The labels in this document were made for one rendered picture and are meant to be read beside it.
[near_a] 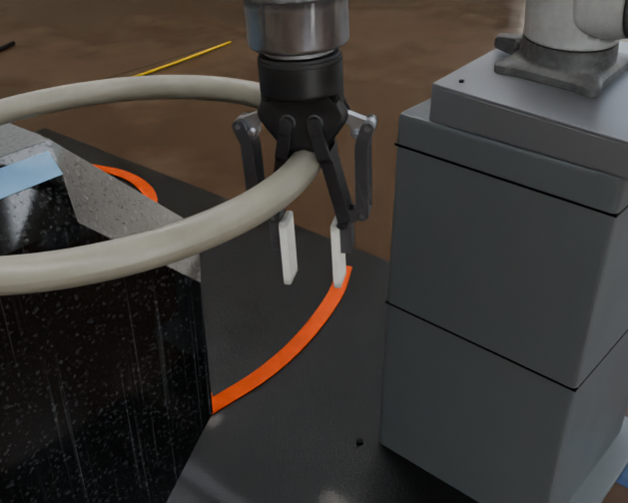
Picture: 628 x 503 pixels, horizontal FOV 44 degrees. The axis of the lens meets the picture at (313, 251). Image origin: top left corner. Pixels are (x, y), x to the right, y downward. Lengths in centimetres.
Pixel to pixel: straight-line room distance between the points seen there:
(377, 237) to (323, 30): 192
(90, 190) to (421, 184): 57
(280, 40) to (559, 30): 73
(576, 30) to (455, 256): 42
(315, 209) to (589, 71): 154
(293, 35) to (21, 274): 28
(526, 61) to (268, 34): 76
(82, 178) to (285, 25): 57
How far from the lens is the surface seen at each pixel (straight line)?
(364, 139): 70
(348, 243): 76
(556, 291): 133
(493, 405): 153
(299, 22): 65
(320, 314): 216
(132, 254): 60
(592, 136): 121
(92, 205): 114
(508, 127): 126
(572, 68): 133
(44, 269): 61
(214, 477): 174
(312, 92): 68
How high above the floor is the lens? 130
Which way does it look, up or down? 32 degrees down
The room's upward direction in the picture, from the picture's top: straight up
